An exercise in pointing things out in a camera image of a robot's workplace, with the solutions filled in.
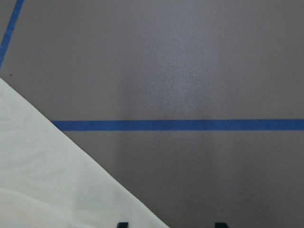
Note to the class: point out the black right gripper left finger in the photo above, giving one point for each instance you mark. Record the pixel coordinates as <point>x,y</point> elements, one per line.
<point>123,225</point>

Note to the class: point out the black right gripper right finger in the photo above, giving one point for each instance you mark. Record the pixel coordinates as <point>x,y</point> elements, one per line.
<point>221,225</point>

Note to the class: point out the beige long-sleeve graphic shirt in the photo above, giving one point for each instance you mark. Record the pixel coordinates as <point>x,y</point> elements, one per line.
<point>47,181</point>

